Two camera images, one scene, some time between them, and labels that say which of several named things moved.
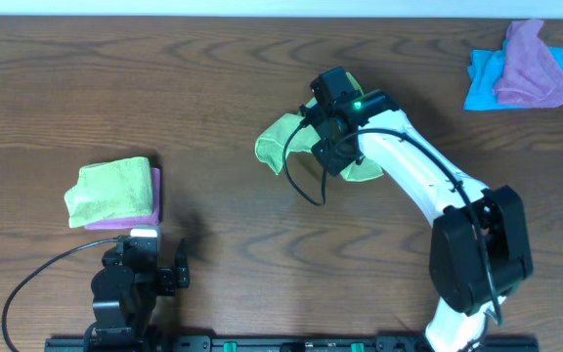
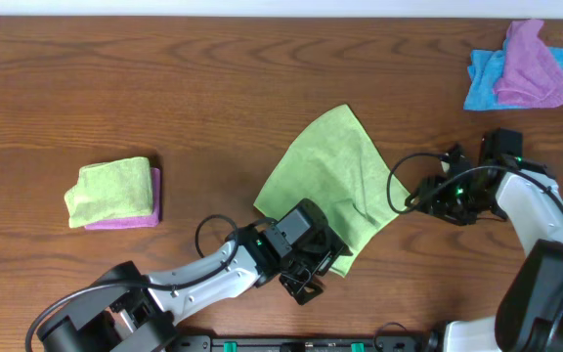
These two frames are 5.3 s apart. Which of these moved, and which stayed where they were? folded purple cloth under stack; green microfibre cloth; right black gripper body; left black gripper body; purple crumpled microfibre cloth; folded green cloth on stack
Moved: right black gripper body; left black gripper body; green microfibre cloth
Stayed: purple crumpled microfibre cloth; folded purple cloth under stack; folded green cloth on stack
